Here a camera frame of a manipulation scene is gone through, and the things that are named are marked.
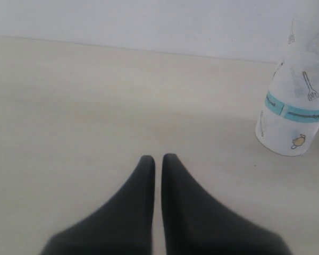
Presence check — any printed white paper towel roll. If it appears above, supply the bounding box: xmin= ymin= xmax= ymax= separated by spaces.
xmin=255 ymin=17 xmax=319 ymax=156

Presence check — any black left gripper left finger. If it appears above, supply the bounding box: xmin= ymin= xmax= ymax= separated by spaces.
xmin=41 ymin=156 xmax=156 ymax=254

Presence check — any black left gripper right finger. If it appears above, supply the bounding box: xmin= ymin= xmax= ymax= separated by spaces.
xmin=161 ymin=154 xmax=291 ymax=254

